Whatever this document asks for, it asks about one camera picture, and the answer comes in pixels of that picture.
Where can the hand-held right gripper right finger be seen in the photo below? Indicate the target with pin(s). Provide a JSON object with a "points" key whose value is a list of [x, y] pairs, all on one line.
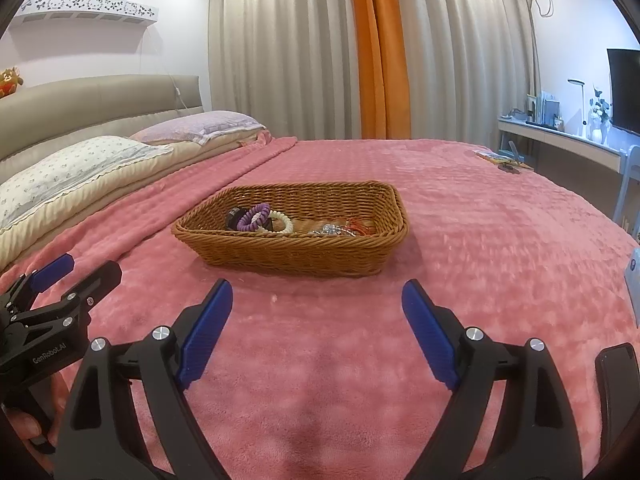
{"points": [[430, 330]]}

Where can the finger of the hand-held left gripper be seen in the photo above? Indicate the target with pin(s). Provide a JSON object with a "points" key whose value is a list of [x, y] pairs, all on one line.
{"points": [[100, 275], [52, 267]]}

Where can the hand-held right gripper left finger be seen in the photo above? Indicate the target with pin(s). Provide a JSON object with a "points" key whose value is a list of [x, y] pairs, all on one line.
{"points": [[210, 330]]}

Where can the brown wicker basket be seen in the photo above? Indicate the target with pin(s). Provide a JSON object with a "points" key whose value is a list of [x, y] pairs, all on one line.
{"points": [[300, 255]]}

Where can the silver metal clip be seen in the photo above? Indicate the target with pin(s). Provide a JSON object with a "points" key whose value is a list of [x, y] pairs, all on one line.
{"points": [[327, 230]]}

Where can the person's left hand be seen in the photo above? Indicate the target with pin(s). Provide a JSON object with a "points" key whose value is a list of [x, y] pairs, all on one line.
{"points": [[22, 422]]}

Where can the white floral pillow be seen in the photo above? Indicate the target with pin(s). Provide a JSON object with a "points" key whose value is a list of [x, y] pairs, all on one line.
{"points": [[75, 170]]}

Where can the pink fleece blanket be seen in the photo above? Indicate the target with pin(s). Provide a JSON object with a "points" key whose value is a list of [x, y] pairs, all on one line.
{"points": [[475, 240]]}

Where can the black wrist watch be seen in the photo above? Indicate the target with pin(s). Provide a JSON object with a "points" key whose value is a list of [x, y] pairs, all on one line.
{"points": [[234, 219]]}

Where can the beige quilt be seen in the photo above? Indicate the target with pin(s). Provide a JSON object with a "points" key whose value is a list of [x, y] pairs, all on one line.
{"points": [[200, 152]]}

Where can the beige padded headboard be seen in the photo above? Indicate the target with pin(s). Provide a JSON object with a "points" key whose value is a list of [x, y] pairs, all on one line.
{"points": [[100, 100]]}

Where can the purple pillow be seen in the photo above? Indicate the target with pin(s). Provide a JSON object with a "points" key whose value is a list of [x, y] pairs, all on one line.
{"points": [[200, 125]]}

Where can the colourful booklet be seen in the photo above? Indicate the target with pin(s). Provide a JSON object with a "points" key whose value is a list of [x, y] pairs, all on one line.
{"points": [[500, 159]]}

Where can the brown teddy bear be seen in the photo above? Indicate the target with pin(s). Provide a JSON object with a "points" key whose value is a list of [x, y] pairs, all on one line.
{"points": [[10, 82]]}

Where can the black smartphone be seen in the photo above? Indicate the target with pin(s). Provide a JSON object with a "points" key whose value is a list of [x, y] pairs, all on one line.
{"points": [[620, 385]]}

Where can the white blue card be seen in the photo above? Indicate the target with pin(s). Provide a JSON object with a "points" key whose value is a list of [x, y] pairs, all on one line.
{"points": [[634, 267]]}

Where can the white desk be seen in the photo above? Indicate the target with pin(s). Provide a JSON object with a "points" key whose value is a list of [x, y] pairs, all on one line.
{"points": [[560, 137]]}

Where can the light blue chair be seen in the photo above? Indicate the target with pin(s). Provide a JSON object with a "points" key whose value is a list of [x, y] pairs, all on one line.
{"points": [[627, 180]]}

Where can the row of books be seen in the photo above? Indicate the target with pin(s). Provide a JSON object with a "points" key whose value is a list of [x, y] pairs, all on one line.
{"points": [[547, 110]]}

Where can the white desk lamp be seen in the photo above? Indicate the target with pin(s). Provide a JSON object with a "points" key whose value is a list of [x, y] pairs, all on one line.
{"points": [[585, 110]]}

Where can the white vase with flowers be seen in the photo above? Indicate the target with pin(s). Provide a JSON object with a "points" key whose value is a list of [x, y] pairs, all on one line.
{"points": [[599, 120]]}

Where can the orange curtain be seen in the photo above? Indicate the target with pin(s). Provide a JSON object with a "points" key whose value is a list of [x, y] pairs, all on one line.
{"points": [[385, 60]]}

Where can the beige curtain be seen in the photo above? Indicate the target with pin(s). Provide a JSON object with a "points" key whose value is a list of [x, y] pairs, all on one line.
{"points": [[280, 50], [470, 50]]}

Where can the black television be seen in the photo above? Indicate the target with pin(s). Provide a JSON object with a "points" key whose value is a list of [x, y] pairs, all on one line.
{"points": [[625, 90]]}

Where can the white cutout wall shelf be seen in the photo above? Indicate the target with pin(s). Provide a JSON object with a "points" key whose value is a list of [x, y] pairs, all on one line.
{"points": [[85, 10]]}

